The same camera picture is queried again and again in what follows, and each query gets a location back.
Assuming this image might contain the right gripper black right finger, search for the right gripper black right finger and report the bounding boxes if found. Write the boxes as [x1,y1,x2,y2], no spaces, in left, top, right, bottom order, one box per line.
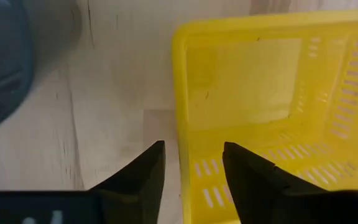
[222,141,326,224]

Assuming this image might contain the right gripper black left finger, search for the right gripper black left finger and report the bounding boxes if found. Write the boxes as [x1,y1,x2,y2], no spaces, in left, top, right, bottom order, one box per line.
[88,140,167,224]

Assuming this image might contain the yellow plastic slotted basket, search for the yellow plastic slotted basket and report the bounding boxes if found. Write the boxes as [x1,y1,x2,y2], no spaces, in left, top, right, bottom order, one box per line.
[171,9,358,224]

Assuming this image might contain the dark blue-grey round object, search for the dark blue-grey round object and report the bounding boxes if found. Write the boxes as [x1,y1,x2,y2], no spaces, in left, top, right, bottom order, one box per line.
[0,0,35,134]

